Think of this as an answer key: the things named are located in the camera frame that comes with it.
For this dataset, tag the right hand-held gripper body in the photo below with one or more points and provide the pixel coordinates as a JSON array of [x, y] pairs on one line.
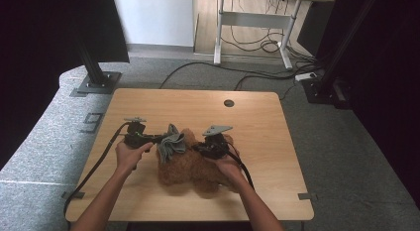
[[214, 146]]

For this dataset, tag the black stand with black base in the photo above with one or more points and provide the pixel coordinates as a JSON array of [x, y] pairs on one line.
[[325, 89]]

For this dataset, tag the white desk frame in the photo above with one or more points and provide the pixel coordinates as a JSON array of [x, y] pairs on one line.
[[254, 19]]

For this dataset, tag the grey flat bracket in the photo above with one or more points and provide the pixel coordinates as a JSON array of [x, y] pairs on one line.
[[307, 196], [77, 194]]

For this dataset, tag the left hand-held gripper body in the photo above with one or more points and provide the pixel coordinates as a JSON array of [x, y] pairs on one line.
[[135, 137]]

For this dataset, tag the person's left hand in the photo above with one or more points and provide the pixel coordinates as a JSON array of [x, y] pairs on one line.
[[128, 158]]

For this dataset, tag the grey cloth garment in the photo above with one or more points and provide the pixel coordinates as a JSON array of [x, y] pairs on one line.
[[171, 145]]

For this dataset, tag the round table grommet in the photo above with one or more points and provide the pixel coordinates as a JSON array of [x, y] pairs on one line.
[[229, 103]]

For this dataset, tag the person's right hand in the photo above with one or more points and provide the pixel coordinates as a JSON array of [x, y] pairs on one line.
[[229, 170]]

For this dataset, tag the black stand base left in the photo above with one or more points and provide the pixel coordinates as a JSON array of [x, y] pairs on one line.
[[95, 82]]

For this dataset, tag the brown teddy bear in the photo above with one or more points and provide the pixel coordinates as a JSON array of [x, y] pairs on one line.
[[188, 171]]

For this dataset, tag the white power strip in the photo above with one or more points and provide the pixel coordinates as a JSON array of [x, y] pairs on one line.
[[305, 76]]

